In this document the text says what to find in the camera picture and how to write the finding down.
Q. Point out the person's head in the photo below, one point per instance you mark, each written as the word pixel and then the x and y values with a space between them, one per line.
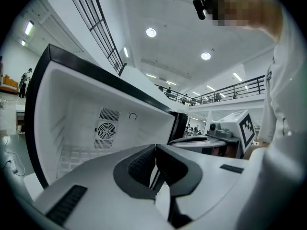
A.
pixel 263 13

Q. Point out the black mezzanine railing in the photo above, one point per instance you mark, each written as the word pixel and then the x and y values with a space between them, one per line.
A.
pixel 227 90

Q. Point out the black metal grid frame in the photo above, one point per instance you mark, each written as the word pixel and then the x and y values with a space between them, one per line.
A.
pixel 96 25

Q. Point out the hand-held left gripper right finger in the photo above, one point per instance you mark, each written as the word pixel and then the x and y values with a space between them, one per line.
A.
pixel 211 181

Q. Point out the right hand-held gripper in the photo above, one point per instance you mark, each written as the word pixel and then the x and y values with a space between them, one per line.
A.
pixel 230 128

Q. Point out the ceiling strip light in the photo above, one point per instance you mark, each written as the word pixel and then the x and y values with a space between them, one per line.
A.
pixel 29 27
pixel 237 77
pixel 126 52
pixel 23 43

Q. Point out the round ceiling light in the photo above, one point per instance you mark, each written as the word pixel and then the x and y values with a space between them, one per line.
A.
pixel 151 32
pixel 205 56

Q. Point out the person's white printed shirt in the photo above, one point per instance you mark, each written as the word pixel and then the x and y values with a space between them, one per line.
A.
pixel 285 80

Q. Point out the white power strip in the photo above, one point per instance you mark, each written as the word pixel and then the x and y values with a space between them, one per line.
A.
pixel 15 167

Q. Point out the black head camera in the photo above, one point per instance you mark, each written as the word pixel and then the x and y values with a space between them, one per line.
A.
pixel 200 8

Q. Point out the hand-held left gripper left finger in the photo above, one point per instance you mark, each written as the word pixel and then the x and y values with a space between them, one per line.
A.
pixel 100 188

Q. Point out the white top wooden cabinet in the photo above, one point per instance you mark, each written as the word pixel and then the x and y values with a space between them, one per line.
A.
pixel 20 109

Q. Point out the black mini fridge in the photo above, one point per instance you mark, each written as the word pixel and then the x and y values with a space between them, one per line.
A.
pixel 84 97

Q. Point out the orange sofa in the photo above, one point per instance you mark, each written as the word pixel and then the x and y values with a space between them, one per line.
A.
pixel 9 84

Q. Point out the person's right hand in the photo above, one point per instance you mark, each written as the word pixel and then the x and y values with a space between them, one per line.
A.
pixel 218 151

